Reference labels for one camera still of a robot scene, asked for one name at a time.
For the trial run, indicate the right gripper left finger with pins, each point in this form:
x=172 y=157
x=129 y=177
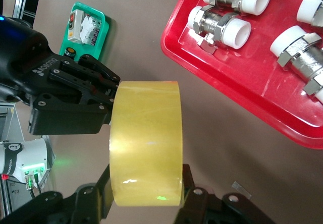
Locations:
x=63 y=206

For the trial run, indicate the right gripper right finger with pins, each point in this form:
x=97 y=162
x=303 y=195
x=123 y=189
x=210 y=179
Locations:
x=214 y=209

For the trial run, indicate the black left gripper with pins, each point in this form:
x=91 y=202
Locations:
x=22 y=57

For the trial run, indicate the yellow packing tape roll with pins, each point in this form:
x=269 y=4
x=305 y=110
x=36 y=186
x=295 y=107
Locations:
x=146 y=143

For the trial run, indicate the small clear tape piece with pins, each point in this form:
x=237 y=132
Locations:
x=241 y=190

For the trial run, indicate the green plastic tray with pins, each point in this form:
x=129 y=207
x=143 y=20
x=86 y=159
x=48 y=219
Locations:
x=103 y=32

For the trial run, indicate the red tray holding valves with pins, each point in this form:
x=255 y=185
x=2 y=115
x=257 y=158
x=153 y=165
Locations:
x=252 y=87

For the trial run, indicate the white circuit breaker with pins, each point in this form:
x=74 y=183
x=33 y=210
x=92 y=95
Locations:
x=88 y=27

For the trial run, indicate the grey switch box red button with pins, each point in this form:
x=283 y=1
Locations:
x=74 y=29

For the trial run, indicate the aluminium table edge rail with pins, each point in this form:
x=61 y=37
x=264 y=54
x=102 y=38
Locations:
x=21 y=4

